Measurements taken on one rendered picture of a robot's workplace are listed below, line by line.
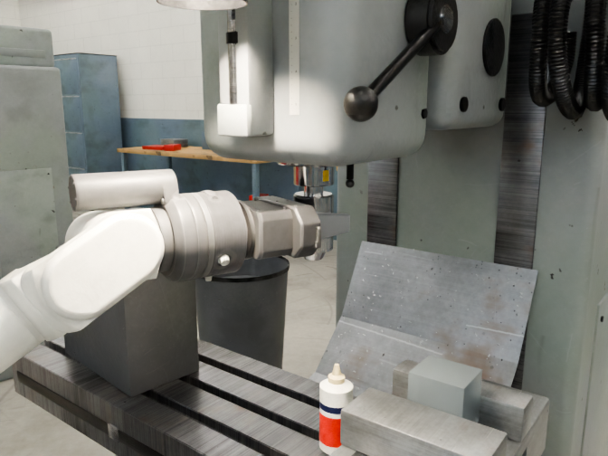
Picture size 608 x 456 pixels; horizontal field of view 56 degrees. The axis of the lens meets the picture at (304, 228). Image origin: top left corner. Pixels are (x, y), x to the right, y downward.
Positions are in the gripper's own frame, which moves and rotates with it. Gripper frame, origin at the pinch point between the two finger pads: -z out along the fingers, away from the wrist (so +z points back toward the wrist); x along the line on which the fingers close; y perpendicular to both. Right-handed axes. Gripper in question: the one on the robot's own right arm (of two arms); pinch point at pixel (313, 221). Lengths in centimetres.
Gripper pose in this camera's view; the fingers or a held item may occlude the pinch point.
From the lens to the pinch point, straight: 66.4
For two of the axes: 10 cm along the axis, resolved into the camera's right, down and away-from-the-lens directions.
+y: -0.1, 9.8, 2.0
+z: -8.4, 1.1, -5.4
